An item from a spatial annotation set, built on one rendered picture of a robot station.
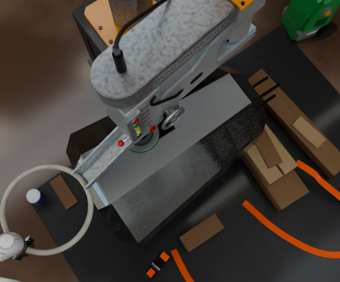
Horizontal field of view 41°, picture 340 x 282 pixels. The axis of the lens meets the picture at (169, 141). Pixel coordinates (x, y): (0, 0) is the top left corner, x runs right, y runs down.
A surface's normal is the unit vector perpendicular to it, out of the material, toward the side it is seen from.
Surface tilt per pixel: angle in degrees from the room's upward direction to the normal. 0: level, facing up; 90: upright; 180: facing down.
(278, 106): 0
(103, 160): 16
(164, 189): 45
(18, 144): 0
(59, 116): 0
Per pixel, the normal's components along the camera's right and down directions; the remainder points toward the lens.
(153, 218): 0.40, 0.34
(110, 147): -0.22, -0.10
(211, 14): -0.02, -0.28
